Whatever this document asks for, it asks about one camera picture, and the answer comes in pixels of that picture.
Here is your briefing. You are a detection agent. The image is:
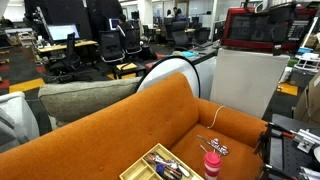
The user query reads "lit computer monitor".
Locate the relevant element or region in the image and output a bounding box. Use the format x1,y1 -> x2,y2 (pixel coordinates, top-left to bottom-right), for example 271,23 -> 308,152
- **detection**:
46,23 -> 81,43

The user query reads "red microwave oven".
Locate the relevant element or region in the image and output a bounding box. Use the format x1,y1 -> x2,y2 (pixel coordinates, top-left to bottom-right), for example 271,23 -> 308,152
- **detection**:
220,3 -> 320,53

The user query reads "grey cushion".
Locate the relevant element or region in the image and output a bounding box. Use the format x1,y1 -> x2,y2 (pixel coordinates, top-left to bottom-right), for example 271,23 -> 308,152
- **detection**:
37,76 -> 143,128

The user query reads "aluminium bracket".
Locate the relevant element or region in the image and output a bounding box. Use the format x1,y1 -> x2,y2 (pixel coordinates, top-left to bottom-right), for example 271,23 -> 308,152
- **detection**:
289,128 -> 320,155

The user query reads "black perforated mounting board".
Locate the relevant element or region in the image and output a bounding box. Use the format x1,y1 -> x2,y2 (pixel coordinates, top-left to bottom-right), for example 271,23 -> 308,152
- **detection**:
266,113 -> 320,180

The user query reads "white cabinet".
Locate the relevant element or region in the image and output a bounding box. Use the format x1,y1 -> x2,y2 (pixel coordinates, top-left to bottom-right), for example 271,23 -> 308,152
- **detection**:
209,47 -> 291,120

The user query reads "orange fabric sofa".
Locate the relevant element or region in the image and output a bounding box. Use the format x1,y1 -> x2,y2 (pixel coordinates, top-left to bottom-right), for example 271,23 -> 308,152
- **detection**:
0,72 -> 268,180

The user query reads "white round black-rimmed reflector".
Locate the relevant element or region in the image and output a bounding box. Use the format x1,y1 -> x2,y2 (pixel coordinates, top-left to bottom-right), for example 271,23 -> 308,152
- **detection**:
135,55 -> 202,100

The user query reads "black padded office chair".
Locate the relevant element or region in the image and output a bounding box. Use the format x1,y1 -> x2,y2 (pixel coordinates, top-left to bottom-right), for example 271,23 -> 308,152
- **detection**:
171,20 -> 191,51

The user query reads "wooden compartment tray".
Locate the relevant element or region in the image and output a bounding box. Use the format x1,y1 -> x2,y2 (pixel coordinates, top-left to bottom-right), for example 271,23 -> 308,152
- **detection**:
119,143 -> 205,180

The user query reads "white thin cable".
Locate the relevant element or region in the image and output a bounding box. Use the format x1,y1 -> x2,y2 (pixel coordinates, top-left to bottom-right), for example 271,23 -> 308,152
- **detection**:
206,105 -> 226,130

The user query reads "white grey armchair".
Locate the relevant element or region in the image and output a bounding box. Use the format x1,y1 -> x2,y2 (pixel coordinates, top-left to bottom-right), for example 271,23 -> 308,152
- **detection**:
0,91 -> 41,154

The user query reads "seated person in black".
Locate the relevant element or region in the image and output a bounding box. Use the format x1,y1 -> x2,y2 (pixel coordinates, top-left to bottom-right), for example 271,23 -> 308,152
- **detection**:
117,13 -> 133,35

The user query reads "wooden office desk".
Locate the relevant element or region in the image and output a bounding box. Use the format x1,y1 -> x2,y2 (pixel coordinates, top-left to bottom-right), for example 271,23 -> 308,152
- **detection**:
36,39 -> 99,54

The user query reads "black mesh office chair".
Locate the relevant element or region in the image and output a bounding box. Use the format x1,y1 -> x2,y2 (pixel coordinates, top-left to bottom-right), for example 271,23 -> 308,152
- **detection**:
98,30 -> 126,64
123,27 -> 144,56

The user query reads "white slanted pole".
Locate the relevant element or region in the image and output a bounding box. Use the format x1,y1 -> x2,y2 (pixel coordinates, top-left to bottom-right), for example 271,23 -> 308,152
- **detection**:
300,15 -> 320,48

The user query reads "small lit monitor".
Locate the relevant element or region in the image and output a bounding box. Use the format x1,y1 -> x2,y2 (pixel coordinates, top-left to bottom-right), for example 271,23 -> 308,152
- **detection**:
108,17 -> 121,31

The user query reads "blue-handled utensil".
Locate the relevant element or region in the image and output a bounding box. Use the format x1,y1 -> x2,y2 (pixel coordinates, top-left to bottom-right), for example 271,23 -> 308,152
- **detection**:
155,163 -> 167,177

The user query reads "small black side table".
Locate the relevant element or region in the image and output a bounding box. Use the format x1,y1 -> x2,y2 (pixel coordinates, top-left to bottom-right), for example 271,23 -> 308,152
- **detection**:
111,61 -> 147,80

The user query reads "white wire rack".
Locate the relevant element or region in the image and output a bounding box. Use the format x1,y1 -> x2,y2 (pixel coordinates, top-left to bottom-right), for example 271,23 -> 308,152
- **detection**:
293,52 -> 320,73

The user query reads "black orange-handled clamp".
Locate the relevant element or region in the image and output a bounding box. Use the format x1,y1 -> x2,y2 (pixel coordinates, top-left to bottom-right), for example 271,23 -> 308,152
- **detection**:
253,121 -> 296,156

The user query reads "cardboard box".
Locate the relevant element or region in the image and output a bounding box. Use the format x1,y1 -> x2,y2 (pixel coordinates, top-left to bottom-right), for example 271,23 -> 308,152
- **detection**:
292,71 -> 320,127

